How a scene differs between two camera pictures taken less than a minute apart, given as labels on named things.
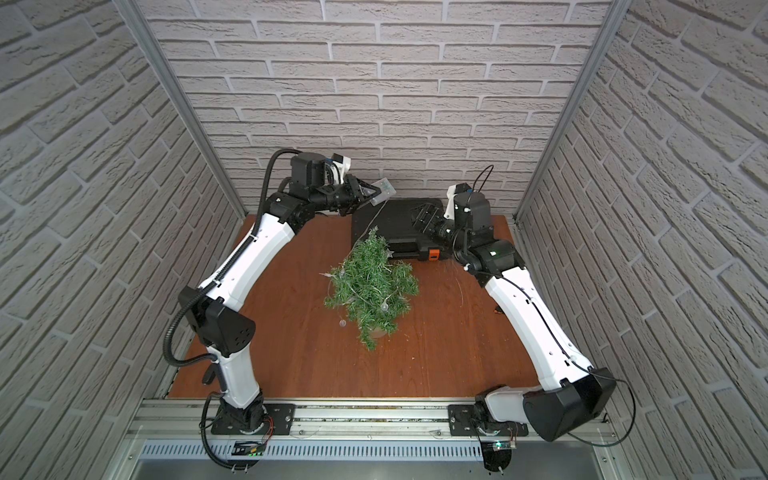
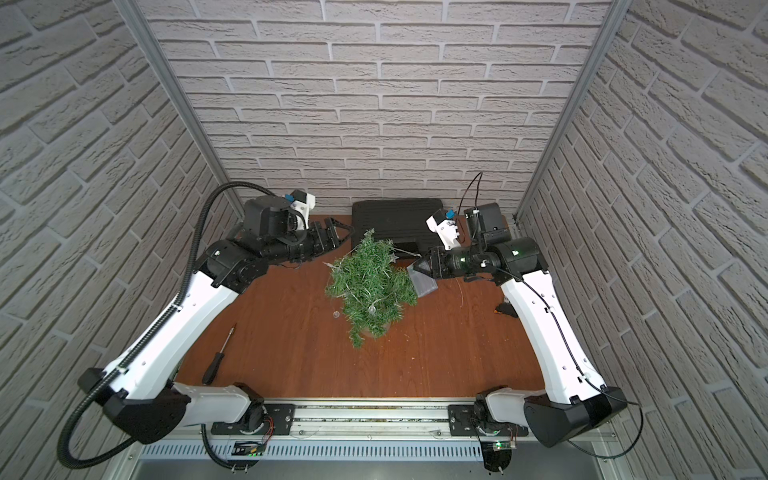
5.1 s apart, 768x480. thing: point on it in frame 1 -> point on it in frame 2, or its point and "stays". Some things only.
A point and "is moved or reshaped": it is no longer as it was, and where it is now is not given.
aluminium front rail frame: (181, 429) stays
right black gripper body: (437, 226) -> (451, 264)
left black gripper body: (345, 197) -> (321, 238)
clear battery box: (386, 189) -> (423, 283)
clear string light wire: (343, 267) is moved or reshaped
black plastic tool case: (393, 221) stays
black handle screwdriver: (210, 373) stays
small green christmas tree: (371, 289) stays
